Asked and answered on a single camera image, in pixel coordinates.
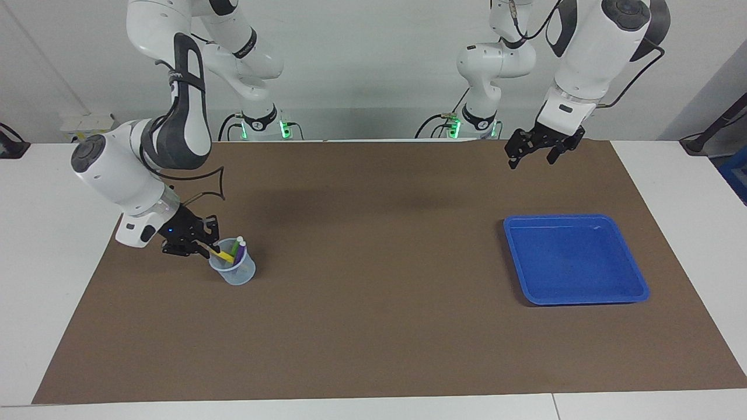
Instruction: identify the clear plastic cup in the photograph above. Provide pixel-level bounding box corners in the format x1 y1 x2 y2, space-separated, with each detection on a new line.
208 237 256 286

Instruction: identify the blue storage box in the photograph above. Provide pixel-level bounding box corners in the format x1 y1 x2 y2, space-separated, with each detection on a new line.
719 146 747 206

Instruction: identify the black stand leg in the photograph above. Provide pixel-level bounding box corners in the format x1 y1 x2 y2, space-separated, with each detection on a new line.
680 93 747 157

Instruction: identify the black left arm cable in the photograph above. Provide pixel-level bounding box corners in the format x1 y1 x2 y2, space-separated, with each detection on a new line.
508 0 666 109

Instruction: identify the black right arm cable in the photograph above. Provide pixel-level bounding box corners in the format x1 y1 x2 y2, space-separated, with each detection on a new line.
143 166 227 206

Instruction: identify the blue plastic tray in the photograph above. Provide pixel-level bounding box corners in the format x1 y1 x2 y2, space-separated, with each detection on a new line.
503 214 650 306

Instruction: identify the yellow pen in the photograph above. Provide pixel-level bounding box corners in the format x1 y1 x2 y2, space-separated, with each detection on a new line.
198 241 236 264

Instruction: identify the black base cable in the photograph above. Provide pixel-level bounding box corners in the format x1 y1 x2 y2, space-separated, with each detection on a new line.
414 87 470 139

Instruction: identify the brown table mat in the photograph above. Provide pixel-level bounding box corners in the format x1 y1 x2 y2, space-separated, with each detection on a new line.
32 140 747 404

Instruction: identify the black clamp base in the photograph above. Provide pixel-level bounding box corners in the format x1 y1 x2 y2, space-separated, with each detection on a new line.
0 122 31 159

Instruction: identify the white power strip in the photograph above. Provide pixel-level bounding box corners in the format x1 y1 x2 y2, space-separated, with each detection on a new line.
60 114 117 142

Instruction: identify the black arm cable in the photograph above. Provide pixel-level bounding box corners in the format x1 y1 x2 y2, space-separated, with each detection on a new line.
143 166 227 206
508 0 666 109

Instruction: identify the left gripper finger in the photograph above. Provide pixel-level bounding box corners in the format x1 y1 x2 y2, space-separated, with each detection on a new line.
504 128 534 170
546 140 580 165

